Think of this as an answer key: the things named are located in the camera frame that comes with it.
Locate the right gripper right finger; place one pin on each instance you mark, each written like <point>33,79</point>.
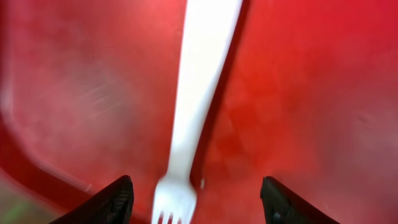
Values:
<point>283,206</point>

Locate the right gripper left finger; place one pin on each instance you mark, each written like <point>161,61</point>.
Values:
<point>112,205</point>

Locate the white plastic fork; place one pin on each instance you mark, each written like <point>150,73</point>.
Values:
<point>207,34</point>

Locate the red serving tray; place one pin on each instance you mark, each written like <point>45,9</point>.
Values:
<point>308,95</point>

